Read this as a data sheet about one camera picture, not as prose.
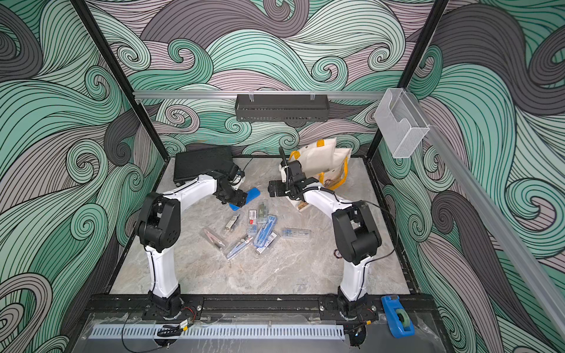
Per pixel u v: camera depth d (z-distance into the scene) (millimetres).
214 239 893
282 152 808
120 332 698
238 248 859
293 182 728
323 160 1051
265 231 898
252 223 923
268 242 875
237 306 748
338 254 854
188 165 1153
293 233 902
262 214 947
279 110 951
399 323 663
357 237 488
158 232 526
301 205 1003
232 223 925
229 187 847
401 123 783
